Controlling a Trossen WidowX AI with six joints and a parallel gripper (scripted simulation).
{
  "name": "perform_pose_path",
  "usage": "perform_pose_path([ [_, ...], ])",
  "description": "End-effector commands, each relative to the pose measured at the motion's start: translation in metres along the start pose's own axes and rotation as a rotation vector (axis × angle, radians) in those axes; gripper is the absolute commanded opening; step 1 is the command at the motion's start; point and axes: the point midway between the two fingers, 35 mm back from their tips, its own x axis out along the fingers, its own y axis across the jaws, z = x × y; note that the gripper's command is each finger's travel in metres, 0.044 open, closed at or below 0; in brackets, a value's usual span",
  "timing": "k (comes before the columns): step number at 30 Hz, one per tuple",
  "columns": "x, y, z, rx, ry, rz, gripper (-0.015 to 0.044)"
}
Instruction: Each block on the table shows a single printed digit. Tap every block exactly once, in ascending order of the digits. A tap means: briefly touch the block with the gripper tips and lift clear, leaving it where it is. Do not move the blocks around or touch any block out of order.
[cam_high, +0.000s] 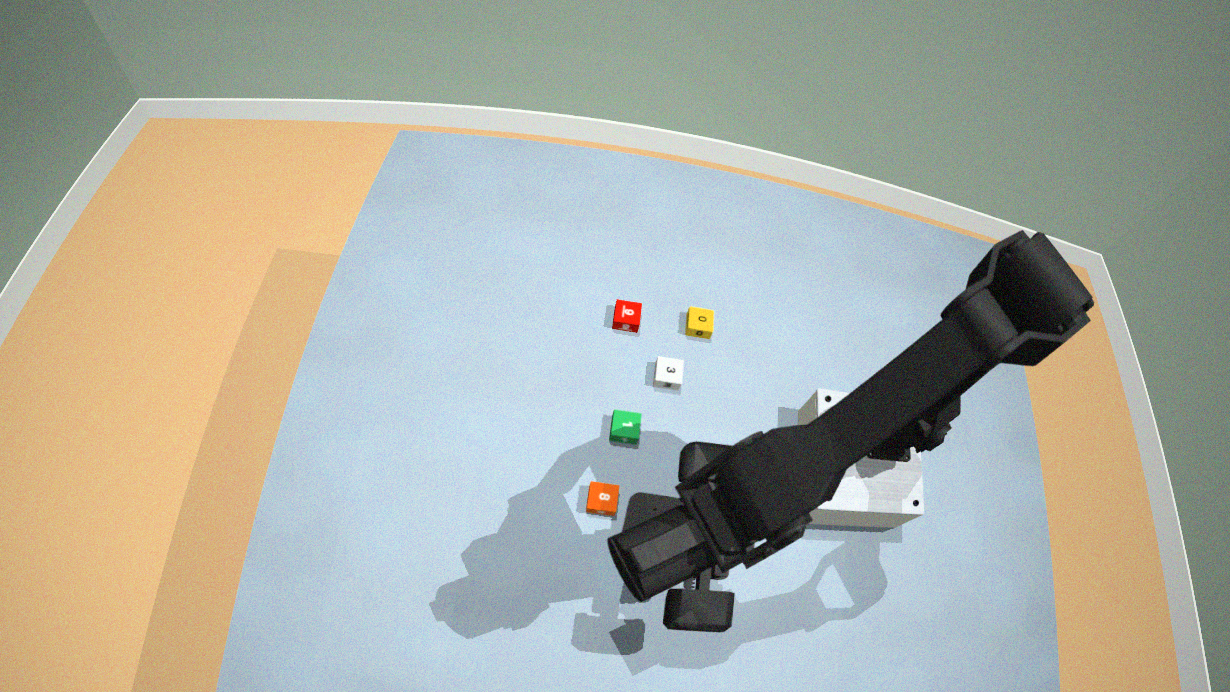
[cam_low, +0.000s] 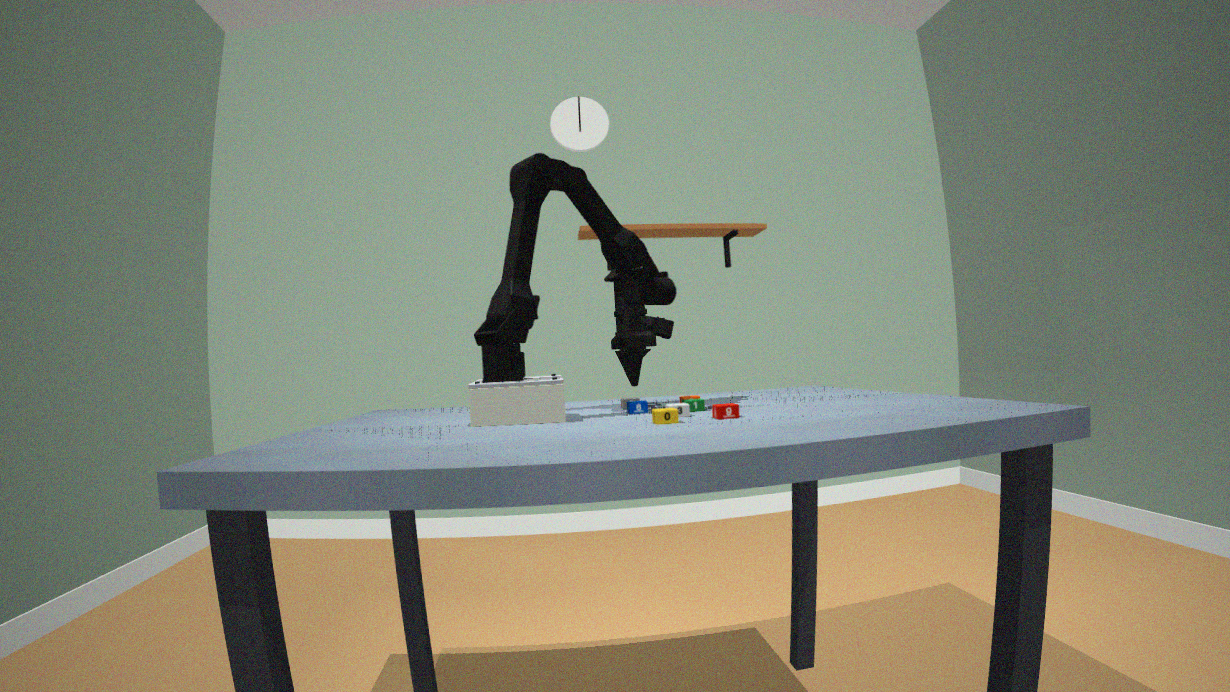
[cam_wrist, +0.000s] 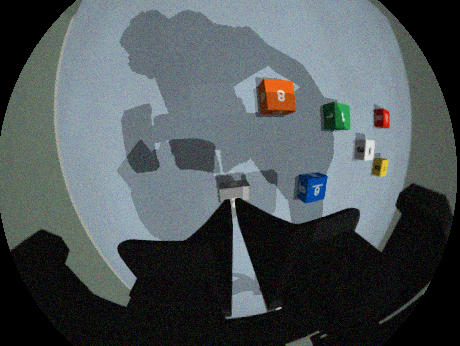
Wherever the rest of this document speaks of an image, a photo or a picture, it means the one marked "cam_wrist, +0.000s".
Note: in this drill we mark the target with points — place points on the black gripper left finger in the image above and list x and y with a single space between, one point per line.
207 254

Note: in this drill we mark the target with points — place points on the green digit block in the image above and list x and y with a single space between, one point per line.
336 116

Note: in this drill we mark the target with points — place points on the orange block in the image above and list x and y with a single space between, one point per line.
277 97

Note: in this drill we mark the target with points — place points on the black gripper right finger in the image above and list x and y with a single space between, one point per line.
274 244

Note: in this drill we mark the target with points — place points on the yellow block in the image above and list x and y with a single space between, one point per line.
380 166

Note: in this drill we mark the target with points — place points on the red block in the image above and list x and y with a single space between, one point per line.
381 118

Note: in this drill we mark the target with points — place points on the blue block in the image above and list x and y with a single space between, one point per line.
311 187

